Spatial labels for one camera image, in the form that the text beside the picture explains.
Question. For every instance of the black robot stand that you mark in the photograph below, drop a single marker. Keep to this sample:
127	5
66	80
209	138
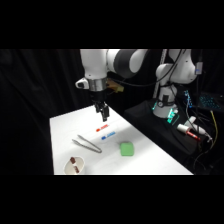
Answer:
156	130

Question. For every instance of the brown stick in cup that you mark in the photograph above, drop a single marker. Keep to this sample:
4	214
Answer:
74	164

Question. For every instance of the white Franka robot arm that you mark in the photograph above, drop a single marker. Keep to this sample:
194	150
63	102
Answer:
126	63

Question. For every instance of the white red marker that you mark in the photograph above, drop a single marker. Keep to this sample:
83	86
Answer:
188	131

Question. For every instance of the red pen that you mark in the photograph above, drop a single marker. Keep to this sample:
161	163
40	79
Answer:
102	128

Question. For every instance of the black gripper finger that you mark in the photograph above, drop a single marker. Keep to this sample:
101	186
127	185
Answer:
104	113
97	109

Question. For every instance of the green sponge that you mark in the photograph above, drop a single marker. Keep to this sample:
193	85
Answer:
127	148

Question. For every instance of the blue pen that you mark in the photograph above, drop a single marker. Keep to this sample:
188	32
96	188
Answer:
109	135

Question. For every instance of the metal tongs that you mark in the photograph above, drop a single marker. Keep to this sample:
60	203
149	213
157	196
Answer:
87	143

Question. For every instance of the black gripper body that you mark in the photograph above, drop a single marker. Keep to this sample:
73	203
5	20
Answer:
98	95

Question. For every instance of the lit keyboard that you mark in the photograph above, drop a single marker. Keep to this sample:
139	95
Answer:
209	101

